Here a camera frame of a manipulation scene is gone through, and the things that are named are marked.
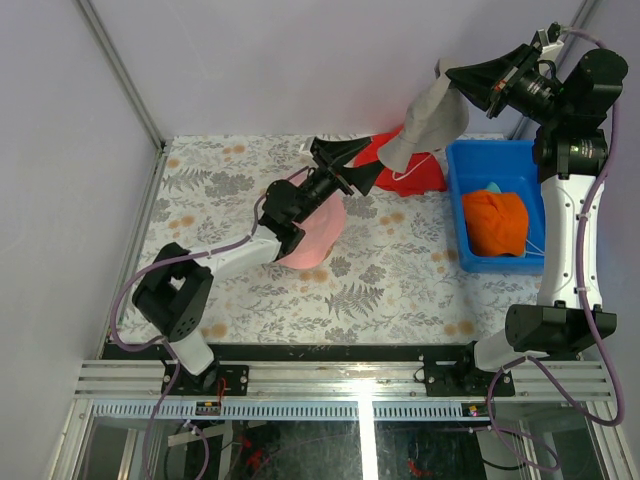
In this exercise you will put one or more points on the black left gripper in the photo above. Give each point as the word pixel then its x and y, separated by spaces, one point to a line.
pixel 334 154

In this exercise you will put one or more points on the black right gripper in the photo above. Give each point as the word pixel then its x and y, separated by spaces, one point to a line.
pixel 489 85

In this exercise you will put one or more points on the grey bucket hat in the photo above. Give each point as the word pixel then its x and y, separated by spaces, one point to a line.
pixel 436 117

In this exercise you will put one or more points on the pink bucket hat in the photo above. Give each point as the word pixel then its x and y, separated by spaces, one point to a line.
pixel 322 230

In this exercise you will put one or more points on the red cloth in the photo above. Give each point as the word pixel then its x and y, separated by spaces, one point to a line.
pixel 423 172

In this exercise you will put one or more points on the wooden hat stand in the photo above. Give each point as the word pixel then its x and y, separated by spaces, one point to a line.
pixel 328 252

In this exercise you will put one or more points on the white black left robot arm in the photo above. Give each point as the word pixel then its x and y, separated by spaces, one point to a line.
pixel 173 291

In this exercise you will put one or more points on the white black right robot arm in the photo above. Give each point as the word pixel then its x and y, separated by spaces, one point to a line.
pixel 572 156

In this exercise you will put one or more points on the blue plastic bin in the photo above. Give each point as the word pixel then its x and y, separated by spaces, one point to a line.
pixel 499 166

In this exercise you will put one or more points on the floral patterned table mat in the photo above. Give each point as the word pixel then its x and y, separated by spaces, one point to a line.
pixel 393 276

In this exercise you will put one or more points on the orange hat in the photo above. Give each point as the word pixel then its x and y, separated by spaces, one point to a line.
pixel 497 223

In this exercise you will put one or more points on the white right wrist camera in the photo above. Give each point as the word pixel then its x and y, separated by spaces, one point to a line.
pixel 549 42

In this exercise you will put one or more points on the right aluminium corner post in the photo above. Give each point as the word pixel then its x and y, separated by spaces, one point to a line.
pixel 581 20

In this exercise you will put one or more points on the aluminium corner frame post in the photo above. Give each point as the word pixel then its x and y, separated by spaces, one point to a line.
pixel 116 65

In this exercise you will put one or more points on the aluminium mounting rail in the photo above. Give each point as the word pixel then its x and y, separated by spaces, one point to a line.
pixel 288 381

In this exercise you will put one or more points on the white slotted cable duct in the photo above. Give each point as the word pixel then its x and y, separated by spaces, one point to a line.
pixel 291 410

